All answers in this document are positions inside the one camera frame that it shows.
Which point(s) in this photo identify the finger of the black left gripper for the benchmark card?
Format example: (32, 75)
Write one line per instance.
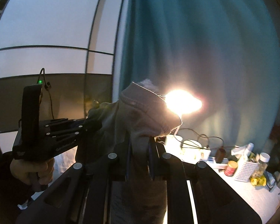
(84, 129)

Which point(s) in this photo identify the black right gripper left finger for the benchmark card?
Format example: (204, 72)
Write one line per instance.
(83, 193)

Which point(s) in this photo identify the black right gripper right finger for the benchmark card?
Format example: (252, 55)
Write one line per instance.
(195, 193)

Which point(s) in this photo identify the dark brown t-shirt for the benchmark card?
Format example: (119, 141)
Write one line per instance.
(141, 114)

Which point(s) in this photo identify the person's left hand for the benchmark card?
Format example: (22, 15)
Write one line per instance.
(21, 169)

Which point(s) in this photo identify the red can yellow lid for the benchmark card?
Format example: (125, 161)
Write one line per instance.
(231, 168)

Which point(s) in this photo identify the white power strip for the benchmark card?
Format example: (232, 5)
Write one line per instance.
(213, 164)

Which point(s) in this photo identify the white perforated plastic basket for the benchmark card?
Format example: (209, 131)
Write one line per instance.
(244, 170)

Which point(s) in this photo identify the black power adapter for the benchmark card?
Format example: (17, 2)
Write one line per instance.
(220, 154)

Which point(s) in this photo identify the yellow snack bag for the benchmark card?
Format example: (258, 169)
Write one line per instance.
(258, 181)

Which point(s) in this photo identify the white textured bedspread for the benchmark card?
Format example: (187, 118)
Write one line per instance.
(264, 202)

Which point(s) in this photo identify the white tissue paper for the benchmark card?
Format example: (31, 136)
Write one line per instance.
(245, 150)

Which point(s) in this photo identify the cream electric kettle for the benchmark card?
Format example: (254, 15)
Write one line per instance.
(193, 152)

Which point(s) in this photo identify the clear jar white lid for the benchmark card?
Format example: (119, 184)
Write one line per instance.
(263, 162)

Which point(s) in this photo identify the white desk lamp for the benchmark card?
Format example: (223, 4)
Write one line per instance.
(180, 102)

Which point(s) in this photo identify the teal curtain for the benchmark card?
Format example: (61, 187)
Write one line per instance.
(225, 52)

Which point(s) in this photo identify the window with dark frame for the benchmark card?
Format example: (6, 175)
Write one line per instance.
(69, 43)

